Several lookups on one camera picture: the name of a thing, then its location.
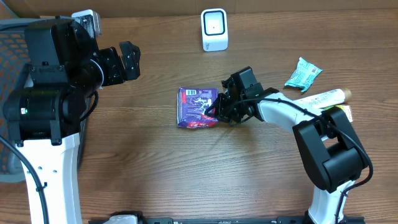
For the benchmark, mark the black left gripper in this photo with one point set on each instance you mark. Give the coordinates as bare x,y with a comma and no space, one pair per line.
118,74

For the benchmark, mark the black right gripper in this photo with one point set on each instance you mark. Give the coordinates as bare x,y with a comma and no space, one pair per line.
223,112

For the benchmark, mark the purple pad package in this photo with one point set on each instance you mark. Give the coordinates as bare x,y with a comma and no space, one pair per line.
191,106

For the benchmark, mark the teal snack packet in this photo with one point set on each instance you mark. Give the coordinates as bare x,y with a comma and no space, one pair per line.
304,75

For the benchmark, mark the white tube gold cap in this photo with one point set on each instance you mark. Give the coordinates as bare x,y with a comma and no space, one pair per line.
326,99

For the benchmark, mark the green tea drink carton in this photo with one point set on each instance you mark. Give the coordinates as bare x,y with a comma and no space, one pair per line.
345,108

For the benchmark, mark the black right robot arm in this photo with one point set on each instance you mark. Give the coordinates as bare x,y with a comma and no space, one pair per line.
330,150

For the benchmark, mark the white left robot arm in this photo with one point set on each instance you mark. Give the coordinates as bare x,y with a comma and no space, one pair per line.
51,171

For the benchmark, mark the white barcode scanner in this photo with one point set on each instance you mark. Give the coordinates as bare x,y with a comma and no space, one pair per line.
214,29

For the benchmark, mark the grey plastic shopping basket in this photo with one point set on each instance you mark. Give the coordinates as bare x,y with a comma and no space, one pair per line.
50,99

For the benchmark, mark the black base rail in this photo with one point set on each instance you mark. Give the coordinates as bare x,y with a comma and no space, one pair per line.
139,218

